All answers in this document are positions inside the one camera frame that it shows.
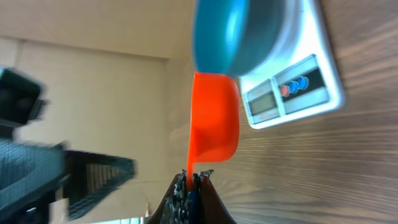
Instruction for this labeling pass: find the orange measuring scoop blue handle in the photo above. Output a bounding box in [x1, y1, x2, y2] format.
[186, 72, 240, 223]

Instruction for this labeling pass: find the teal blue bowl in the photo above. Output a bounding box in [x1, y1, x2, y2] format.
[192, 0, 296, 78]

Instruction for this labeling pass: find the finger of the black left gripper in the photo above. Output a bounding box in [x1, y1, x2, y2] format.
[63, 151, 136, 221]

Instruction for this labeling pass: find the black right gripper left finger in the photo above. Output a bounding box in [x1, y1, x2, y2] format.
[147, 170, 189, 224]

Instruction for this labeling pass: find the white digital kitchen scale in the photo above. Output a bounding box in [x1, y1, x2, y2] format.
[239, 0, 345, 129]

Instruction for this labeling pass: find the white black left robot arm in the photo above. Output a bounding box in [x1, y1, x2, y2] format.
[1, 67, 136, 223]

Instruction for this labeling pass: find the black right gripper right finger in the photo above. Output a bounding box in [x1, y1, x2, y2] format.
[197, 169, 236, 224]

